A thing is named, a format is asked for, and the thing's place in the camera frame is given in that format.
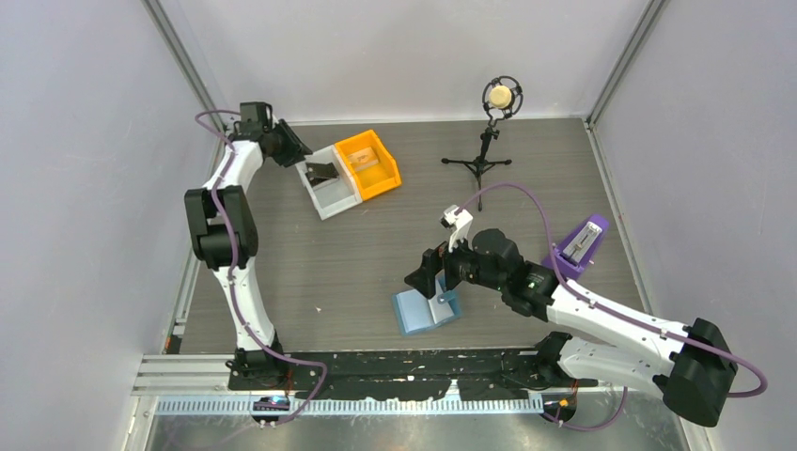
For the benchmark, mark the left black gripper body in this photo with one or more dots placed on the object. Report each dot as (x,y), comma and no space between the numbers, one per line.
(273,132)

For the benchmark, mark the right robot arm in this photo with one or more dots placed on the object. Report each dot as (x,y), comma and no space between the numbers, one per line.
(685,366)

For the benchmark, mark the card in orange bin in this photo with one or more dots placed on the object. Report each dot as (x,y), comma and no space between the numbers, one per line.
(363,159)

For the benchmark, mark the orange plastic bin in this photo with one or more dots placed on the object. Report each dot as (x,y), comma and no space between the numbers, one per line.
(374,169)

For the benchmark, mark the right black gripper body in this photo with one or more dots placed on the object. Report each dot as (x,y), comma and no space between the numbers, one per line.
(462,264)

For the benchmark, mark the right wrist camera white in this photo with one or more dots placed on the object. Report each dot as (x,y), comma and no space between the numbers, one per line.
(457,221)

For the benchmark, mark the black tripod mic stand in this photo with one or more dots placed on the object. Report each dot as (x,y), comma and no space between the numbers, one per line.
(480,165)

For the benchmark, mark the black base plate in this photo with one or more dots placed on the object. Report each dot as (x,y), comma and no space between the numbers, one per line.
(406,375)

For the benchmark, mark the microphone with shock mount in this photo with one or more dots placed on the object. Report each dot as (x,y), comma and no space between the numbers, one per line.
(502,98)

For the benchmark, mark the purple metronome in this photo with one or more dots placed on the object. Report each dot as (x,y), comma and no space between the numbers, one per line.
(575,252)

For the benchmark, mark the white plastic bin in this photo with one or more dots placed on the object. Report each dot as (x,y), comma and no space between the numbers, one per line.
(337,197)

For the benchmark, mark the blue card holder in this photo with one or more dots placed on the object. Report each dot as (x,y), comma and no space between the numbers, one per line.
(416,314)

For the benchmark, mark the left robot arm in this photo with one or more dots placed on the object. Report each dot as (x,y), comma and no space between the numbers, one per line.
(224,235)

